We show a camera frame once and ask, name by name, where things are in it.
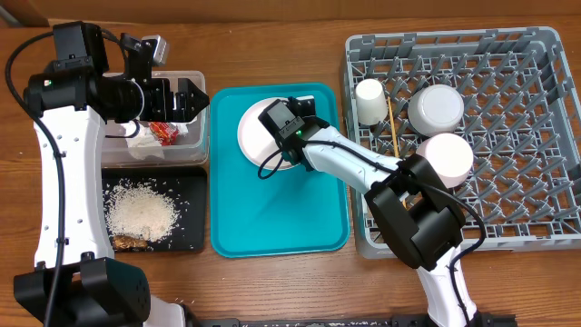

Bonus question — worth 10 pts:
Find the cream cup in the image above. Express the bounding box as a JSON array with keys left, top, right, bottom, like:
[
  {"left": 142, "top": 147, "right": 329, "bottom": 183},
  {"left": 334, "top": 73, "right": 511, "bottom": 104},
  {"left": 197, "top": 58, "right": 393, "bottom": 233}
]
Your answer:
[{"left": 355, "top": 78, "right": 389, "bottom": 125}]

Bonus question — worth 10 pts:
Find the rice pile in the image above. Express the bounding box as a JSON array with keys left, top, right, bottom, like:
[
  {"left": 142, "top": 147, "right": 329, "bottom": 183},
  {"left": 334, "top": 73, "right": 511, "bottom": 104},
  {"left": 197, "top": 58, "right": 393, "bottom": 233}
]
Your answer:
[{"left": 103, "top": 178, "right": 190, "bottom": 250}]

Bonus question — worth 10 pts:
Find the teal serving tray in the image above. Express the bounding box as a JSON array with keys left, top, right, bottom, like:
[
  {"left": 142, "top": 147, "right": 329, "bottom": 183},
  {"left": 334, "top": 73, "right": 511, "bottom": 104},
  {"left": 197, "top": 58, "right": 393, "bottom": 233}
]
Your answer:
[{"left": 210, "top": 83, "right": 350, "bottom": 258}]

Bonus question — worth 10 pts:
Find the grey bowl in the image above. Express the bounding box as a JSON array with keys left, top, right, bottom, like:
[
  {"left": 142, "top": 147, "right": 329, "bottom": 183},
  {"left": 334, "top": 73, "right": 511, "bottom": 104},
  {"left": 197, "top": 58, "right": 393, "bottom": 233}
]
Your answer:
[{"left": 408, "top": 84, "right": 465, "bottom": 137}]

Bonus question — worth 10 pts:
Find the wooden chopstick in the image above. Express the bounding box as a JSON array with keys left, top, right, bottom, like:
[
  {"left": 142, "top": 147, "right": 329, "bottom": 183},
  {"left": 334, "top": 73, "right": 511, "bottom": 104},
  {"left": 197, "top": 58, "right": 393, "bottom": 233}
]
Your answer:
[{"left": 387, "top": 96, "right": 400, "bottom": 158}]

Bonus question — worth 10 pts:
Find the red wrapper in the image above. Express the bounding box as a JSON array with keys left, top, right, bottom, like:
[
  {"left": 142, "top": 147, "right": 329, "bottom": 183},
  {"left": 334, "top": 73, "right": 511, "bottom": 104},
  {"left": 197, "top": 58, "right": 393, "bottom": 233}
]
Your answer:
[{"left": 149, "top": 122, "right": 179, "bottom": 146}]

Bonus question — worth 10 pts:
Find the grey dishwasher rack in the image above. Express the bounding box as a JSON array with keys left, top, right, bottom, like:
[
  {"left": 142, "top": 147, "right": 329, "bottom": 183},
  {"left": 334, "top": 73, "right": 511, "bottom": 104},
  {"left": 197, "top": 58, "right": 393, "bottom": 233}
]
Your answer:
[{"left": 342, "top": 26, "right": 580, "bottom": 251}]

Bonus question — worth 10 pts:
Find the small pink plate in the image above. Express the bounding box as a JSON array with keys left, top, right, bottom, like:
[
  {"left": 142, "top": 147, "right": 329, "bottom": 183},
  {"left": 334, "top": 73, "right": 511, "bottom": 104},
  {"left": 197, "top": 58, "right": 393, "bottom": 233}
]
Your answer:
[{"left": 416, "top": 134, "right": 474, "bottom": 188}]

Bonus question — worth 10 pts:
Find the brown food scrap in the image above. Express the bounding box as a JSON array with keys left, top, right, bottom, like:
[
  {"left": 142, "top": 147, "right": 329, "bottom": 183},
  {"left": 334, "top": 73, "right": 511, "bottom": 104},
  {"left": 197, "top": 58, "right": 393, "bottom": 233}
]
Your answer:
[{"left": 113, "top": 235, "right": 148, "bottom": 252}]

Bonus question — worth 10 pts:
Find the large pink plate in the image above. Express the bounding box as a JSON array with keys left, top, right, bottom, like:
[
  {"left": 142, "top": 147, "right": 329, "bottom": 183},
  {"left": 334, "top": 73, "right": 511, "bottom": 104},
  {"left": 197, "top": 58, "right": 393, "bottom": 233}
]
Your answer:
[{"left": 237, "top": 97, "right": 284, "bottom": 166}]

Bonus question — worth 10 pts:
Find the black plastic tray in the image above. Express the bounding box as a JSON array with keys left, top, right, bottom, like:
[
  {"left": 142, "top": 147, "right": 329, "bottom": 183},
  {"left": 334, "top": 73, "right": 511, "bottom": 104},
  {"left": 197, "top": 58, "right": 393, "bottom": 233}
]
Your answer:
[{"left": 103, "top": 167, "right": 207, "bottom": 252}]

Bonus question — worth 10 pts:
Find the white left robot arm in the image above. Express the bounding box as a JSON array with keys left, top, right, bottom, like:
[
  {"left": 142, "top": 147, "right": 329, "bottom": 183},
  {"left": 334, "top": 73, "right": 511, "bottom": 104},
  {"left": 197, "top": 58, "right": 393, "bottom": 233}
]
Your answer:
[{"left": 14, "top": 107, "right": 207, "bottom": 326}]

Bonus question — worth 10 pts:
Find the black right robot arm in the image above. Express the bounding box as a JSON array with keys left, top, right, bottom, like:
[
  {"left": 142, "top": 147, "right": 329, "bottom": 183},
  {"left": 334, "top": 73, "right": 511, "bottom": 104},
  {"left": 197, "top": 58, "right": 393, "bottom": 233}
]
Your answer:
[{"left": 260, "top": 97, "right": 477, "bottom": 326}]

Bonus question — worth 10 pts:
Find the black right motor box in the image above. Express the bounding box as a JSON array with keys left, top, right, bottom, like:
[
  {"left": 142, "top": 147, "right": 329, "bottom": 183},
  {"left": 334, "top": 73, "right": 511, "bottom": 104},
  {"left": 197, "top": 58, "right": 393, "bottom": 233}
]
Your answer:
[{"left": 258, "top": 99, "right": 305, "bottom": 141}]

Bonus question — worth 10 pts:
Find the clear plastic bin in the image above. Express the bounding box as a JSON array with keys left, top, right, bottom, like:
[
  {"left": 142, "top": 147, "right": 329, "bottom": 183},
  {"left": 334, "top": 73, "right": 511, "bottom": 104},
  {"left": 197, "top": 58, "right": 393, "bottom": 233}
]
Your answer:
[{"left": 100, "top": 70, "right": 210, "bottom": 167}]

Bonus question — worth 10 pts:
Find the white napkin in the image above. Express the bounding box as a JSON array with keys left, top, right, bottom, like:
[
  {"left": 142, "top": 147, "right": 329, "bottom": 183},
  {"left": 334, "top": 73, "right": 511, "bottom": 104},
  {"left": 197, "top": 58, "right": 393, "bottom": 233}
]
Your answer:
[
  {"left": 126, "top": 124, "right": 164, "bottom": 160},
  {"left": 176, "top": 123, "right": 189, "bottom": 135}
]

